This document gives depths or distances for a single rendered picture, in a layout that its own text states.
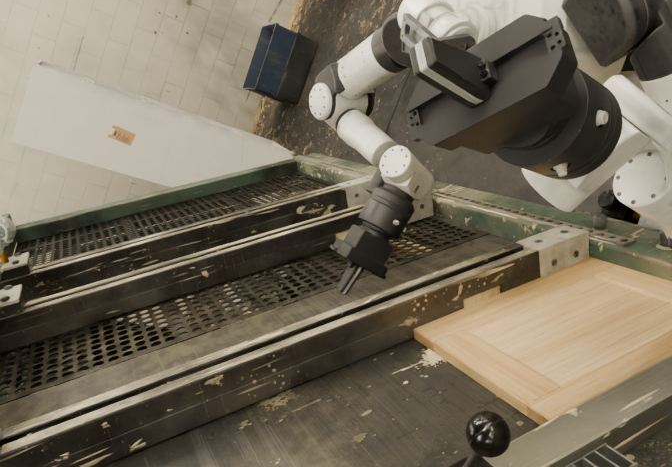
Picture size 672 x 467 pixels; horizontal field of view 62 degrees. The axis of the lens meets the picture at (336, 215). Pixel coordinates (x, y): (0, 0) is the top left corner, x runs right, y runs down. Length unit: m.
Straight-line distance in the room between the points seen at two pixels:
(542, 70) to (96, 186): 5.82
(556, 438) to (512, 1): 0.54
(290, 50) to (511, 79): 4.79
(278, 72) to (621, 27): 4.53
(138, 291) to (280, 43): 4.02
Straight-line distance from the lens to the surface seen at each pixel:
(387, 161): 1.05
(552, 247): 1.10
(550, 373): 0.83
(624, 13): 0.68
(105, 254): 1.56
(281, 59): 5.12
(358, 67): 1.13
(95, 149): 4.58
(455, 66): 0.37
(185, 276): 1.31
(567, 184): 0.55
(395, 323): 0.92
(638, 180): 0.63
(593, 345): 0.89
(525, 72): 0.39
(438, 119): 0.42
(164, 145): 4.61
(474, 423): 0.52
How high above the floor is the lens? 1.82
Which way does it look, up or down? 28 degrees down
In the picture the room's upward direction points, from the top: 73 degrees counter-clockwise
